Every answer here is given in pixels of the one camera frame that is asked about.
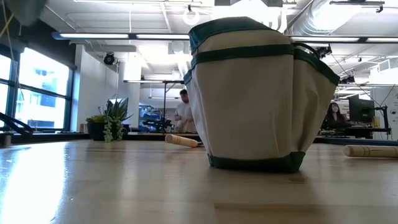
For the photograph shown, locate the black ceiling camera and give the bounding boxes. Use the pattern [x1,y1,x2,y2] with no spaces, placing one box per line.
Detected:
[103,52,116,66]

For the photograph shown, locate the silver ventilation duct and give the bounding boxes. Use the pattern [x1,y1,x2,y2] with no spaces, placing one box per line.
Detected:
[284,0,386,35]

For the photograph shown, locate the black background desk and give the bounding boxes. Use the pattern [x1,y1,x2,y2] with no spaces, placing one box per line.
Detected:
[320,105,393,140]

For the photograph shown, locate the person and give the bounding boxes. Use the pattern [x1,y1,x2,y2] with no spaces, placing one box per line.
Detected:
[320,101,351,132]
[173,88,198,134]

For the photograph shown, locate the black background robot arms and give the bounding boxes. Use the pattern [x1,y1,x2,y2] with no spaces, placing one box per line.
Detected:
[142,117,174,133]

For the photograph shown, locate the yellow cord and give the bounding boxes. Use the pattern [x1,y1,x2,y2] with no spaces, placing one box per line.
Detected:
[0,0,22,68]

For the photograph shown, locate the black computer monitor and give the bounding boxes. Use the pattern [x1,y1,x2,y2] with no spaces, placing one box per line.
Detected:
[348,94,376,124]

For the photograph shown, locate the beige green-trimmed gardening bag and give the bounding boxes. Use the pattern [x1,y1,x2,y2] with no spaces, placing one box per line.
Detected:
[182,16,341,174]

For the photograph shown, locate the long ceiling light strip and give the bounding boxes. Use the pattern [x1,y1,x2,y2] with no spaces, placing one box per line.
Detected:
[289,35,398,44]
[52,30,191,41]

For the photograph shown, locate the black background stand frame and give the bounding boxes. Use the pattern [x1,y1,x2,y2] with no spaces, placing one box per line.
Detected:
[123,79,187,134]

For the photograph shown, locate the potted succulent plant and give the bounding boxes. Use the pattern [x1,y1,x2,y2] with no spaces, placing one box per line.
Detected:
[85,97,134,144]

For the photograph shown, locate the wooden handled steel trowel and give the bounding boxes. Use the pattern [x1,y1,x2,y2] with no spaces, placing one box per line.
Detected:
[164,133,205,149]
[343,144,398,159]

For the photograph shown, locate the large dark-framed window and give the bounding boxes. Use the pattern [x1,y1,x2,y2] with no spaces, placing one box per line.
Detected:
[0,43,77,133]

